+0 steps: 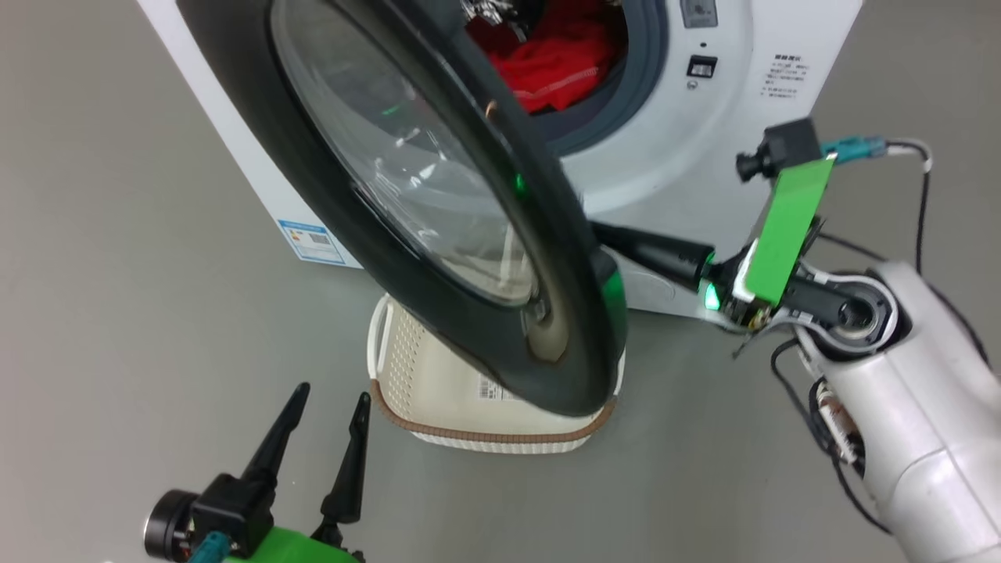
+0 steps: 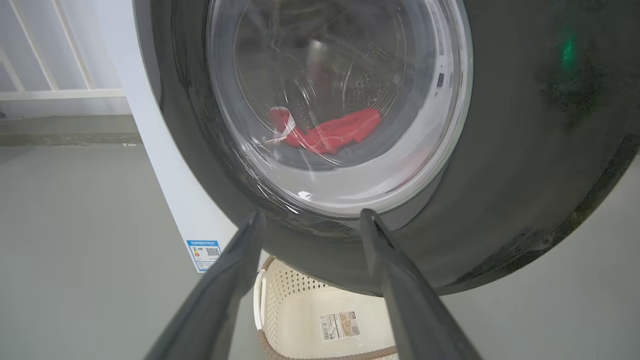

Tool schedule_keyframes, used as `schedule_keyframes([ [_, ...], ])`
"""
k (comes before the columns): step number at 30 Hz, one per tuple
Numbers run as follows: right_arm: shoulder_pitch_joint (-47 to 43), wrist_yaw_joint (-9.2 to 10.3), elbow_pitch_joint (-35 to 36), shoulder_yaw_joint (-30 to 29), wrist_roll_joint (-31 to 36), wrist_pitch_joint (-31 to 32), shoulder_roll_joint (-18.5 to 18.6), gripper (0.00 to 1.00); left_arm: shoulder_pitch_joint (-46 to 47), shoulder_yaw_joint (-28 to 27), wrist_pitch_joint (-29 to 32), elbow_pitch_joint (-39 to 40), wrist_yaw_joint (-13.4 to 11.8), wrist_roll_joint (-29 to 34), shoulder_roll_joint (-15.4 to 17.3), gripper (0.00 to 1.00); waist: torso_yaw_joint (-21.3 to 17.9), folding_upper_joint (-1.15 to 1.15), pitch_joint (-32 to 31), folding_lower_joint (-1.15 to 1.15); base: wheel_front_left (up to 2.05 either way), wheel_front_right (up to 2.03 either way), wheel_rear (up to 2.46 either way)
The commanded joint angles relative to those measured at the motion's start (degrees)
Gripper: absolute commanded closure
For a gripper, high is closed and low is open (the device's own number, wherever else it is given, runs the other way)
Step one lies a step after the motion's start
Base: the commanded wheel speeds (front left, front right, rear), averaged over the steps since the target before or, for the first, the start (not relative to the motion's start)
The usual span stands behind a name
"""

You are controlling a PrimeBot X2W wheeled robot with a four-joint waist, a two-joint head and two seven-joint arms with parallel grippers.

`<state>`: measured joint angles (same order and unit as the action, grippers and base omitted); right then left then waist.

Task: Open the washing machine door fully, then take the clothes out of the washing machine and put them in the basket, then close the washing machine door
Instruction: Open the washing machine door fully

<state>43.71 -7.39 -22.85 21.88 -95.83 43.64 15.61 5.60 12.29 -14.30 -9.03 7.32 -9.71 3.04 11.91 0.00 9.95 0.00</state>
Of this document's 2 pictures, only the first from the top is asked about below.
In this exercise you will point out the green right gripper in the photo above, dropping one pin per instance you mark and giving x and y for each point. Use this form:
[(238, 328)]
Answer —
[(786, 234)]

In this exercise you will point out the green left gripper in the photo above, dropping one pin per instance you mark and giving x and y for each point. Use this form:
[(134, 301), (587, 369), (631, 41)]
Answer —
[(297, 549)]

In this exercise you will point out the large red garment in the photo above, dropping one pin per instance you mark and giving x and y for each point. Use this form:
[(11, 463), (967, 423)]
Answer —
[(555, 62)]

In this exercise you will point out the black-rimmed glass washer door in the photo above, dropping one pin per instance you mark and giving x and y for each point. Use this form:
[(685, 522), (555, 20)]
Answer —
[(407, 156)]

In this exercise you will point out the white front-load washing machine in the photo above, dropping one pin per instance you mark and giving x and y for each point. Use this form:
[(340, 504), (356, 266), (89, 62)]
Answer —
[(704, 156)]

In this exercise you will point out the cream perforated laundry basket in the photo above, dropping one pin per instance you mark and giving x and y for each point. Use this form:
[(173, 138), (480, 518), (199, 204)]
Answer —
[(438, 391)]

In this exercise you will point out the grey rubber door gasket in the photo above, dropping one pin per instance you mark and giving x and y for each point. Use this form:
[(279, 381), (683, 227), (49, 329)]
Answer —
[(645, 78)]

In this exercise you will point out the black door latch socket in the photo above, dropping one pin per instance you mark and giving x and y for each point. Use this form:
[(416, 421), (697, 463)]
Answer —
[(701, 66)]

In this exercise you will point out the blue energy label sticker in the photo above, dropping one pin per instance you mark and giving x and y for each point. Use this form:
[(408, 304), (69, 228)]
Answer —
[(313, 242)]

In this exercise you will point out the grey warning sticker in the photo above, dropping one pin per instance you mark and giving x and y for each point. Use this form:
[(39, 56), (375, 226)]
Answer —
[(698, 12)]

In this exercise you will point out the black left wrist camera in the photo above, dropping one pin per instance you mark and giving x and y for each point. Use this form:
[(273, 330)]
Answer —
[(235, 508)]

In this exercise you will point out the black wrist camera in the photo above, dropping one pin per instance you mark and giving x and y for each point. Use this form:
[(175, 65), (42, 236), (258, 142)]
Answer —
[(786, 148), (235, 508)]

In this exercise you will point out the teal left camera connector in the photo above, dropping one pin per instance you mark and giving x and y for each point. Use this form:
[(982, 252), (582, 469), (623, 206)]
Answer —
[(207, 547)]

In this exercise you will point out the teal camera connector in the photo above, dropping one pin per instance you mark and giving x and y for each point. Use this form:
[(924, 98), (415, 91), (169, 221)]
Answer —
[(852, 148), (207, 547)]

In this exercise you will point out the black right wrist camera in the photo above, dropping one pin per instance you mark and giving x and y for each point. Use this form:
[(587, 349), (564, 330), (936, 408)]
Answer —
[(786, 148)]

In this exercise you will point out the teal right camera connector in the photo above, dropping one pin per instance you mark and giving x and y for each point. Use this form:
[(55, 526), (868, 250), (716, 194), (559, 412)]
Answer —
[(852, 148)]

